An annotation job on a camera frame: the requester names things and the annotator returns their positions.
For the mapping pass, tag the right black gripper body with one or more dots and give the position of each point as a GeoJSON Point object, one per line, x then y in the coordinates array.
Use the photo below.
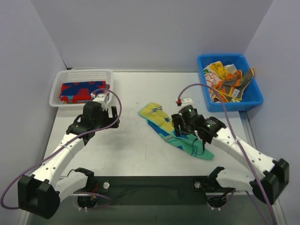
{"type": "Point", "coordinates": [177, 121]}

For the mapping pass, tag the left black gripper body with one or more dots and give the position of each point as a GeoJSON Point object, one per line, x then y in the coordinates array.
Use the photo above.
{"type": "Point", "coordinates": [111, 116]}

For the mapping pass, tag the green teal towel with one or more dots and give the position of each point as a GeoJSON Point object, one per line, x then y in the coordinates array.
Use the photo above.
{"type": "Point", "coordinates": [161, 123]}

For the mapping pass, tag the red blue tiger towel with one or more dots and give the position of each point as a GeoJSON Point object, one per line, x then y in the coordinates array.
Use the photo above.
{"type": "Point", "coordinates": [79, 92]}

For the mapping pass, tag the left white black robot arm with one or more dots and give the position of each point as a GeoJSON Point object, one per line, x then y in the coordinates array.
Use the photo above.
{"type": "Point", "coordinates": [42, 192]}

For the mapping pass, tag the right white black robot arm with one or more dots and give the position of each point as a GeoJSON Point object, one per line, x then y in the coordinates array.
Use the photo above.
{"type": "Point", "coordinates": [269, 176]}

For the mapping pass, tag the white patterned towel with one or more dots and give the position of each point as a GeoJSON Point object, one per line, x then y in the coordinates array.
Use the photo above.
{"type": "Point", "coordinates": [212, 80]}

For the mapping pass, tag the white perforated plastic basket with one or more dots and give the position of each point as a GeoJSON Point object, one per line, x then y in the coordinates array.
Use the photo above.
{"type": "Point", "coordinates": [78, 75]}

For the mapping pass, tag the grey orange-edged towel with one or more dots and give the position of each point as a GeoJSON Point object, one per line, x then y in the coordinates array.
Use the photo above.
{"type": "Point", "coordinates": [231, 89]}

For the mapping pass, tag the blue plastic bin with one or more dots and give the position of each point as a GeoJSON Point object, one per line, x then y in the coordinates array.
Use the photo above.
{"type": "Point", "coordinates": [252, 96]}

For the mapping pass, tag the yellow orange towel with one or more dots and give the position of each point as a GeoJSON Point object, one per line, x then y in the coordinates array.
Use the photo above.
{"type": "Point", "coordinates": [218, 68]}

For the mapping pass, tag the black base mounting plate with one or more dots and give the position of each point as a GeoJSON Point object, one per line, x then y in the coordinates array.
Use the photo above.
{"type": "Point", "coordinates": [153, 191]}

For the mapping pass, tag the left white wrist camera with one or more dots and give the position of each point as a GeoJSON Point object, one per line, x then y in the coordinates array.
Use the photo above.
{"type": "Point", "coordinates": [100, 98]}

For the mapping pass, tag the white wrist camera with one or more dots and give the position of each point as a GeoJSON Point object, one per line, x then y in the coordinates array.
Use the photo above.
{"type": "Point", "coordinates": [100, 98]}
{"type": "Point", "coordinates": [182, 102]}

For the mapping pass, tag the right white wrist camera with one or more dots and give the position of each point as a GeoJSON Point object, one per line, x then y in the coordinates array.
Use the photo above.
{"type": "Point", "coordinates": [182, 102]}

